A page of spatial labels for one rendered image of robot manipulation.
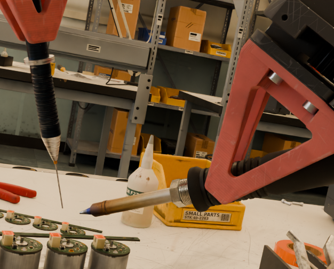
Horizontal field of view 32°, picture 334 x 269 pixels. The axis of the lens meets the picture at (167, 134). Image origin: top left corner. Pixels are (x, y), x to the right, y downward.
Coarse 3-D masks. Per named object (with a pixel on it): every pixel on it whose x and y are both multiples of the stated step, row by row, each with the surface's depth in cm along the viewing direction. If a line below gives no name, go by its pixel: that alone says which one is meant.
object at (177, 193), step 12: (180, 180) 31; (156, 192) 32; (168, 192) 31; (180, 192) 31; (96, 204) 33; (108, 204) 33; (120, 204) 32; (132, 204) 32; (144, 204) 32; (156, 204) 32; (180, 204) 31; (96, 216) 33
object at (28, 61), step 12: (36, 0) 29; (36, 48) 30; (24, 60) 30; (36, 60) 30; (48, 60) 30; (36, 72) 30; (48, 72) 30; (36, 84) 30; (48, 84) 31; (36, 96) 31; (48, 96) 31; (48, 108) 31; (48, 120) 31; (48, 132) 31; (60, 132) 32
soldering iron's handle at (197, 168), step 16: (256, 160) 29; (320, 160) 28; (192, 176) 30; (288, 176) 28; (304, 176) 28; (320, 176) 28; (192, 192) 30; (208, 192) 30; (256, 192) 29; (272, 192) 29; (288, 192) 29; (208, 208) 31
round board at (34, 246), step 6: (0, 240) 34; (18, 240) 34; (24, 240) 34; (30, 240) 34; (36, 240) 35; (0, 246) 33; (6, 246) 33; (12, 246) 33; (18, 246) 33; (30, 246) 33; (36, 246) 34; (42, 246) 34; (18, 252) 33; (24, 252) 33; (30, 252) 33; (36, 252) 33
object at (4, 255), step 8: (0, 248) 33; (0, 256) 33; (8, 256) 33; (16, 256) 33; (24, 256) 33; (32, 256) 33; (40, 256) 34; (0, 264) 33; (8, 264) 33; (16, 264) 33; (24, 264) 33; (32, 264) 33
